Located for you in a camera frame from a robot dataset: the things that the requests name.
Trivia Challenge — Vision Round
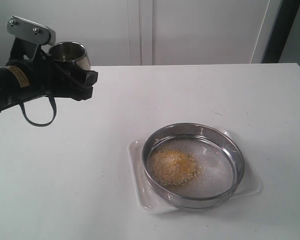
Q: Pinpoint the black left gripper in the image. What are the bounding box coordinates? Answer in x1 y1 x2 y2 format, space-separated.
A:
4 38 99 101

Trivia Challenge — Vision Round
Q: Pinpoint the stainless steel cup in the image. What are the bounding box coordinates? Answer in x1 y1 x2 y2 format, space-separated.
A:
48 41 91 71

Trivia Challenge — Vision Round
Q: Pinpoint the yellow grain powder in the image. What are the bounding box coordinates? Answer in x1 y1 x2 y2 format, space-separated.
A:
148 149 198 186

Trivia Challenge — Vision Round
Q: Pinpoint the round stainless steel sieve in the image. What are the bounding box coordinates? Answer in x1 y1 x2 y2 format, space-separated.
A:
141 123 245 210

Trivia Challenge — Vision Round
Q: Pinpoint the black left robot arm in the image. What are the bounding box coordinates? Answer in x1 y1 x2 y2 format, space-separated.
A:
0 38 98 112

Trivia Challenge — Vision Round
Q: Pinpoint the white cabinet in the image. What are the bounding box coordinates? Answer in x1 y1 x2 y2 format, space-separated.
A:
0 0 281 66

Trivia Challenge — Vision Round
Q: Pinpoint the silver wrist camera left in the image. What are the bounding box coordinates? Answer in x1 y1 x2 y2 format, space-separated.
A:
6 16 56 46

